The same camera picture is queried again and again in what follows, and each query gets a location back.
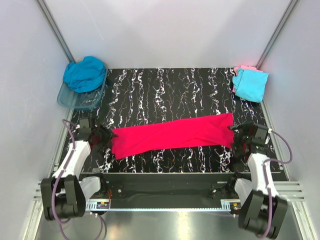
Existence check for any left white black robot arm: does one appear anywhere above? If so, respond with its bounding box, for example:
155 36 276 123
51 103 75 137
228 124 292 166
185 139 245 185
40 117 116 224

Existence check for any folded pink t shirt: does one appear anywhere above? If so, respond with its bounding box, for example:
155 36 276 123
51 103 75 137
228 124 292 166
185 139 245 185
232 64 258 93

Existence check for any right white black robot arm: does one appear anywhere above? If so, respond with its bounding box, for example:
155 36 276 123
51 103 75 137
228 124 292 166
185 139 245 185
227 122 288 240

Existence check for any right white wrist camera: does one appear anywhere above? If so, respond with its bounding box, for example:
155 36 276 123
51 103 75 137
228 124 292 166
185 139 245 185
265 128 272 145

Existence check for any aluminium corner post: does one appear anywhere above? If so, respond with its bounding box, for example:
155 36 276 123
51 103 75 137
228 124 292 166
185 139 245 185
35 0 76 62
256 0 300 70

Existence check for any blue crumpled t shirt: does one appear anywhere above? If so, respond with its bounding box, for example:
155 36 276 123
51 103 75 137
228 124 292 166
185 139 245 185
62 56 107 94

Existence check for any left aluminium corner post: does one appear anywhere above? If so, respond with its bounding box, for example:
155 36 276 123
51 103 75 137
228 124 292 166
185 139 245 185
35 0 76 62

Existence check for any folded light blue t shirt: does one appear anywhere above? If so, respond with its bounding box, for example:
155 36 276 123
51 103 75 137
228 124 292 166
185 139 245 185
232 68 269 103

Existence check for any red t shirt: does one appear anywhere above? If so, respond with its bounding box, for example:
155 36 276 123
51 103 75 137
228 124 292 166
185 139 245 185
111 113 234 160

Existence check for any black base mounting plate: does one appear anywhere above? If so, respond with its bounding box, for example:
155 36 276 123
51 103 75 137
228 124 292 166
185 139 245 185
84 172 251 210

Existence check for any white slotted cable duct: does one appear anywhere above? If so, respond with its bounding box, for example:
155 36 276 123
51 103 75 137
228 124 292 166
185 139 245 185
85 201 111 212

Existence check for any right aluminium corner post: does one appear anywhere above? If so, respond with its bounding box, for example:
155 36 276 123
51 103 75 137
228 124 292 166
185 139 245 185
256 0 300 70

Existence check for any clear teal plastic bin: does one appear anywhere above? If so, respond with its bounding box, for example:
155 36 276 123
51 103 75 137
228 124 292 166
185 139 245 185
57 63 108 111

